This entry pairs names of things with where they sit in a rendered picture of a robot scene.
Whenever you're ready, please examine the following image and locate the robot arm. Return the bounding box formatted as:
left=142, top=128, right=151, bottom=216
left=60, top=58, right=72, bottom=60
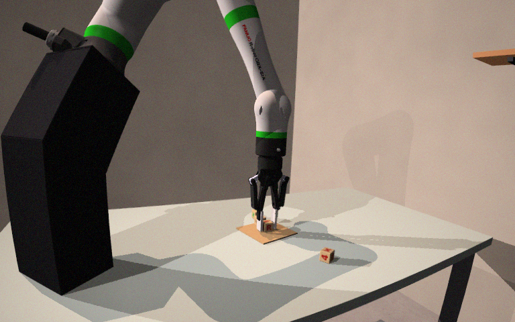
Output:
left=22, top=0, right=292, bottom=158

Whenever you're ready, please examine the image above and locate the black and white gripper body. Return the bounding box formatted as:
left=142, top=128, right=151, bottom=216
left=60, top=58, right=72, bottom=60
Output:
left=256, top=156, right=283, bottom=186

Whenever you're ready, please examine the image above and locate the tan square mat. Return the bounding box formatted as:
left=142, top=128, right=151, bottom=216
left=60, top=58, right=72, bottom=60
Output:
left=236, top=223, right=298, bottom=244

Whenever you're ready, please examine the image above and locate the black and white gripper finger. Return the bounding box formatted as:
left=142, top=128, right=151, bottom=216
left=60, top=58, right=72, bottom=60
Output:
left=248, top=175, right=270, bottom=231
left=270, top=175, right=290, bottom=229

